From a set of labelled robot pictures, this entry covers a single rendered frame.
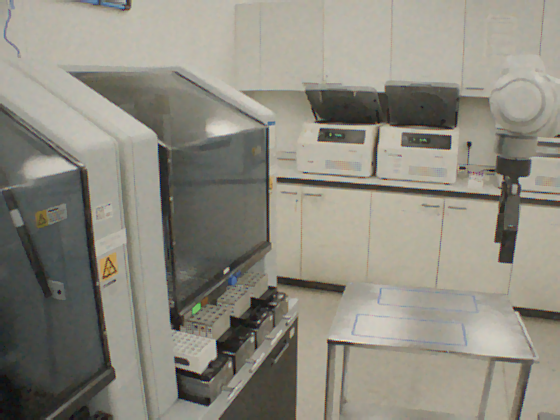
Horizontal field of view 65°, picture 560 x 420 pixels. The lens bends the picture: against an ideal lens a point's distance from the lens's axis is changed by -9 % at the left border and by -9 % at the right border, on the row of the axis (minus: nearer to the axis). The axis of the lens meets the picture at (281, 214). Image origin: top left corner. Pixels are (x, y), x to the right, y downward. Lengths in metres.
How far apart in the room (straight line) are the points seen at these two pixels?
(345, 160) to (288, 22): 1.17
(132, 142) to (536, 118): 0.76
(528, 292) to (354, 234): 1.30
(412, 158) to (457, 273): 0.87
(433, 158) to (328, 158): 0.74
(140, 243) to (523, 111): 0.79
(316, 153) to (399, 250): 0.91
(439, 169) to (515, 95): 2.50
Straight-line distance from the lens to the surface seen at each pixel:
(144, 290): 1.10
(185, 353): 1.29
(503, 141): 1.03
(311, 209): 3.51
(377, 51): 3.60
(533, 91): 0.83
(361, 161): 3.35
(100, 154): 0.94
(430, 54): 3.55
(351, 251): 3.52
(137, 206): 1.03
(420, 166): 3.31
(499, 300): 1.80
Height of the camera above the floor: 1.53
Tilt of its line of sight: 15 degrees down
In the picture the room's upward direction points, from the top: straight up
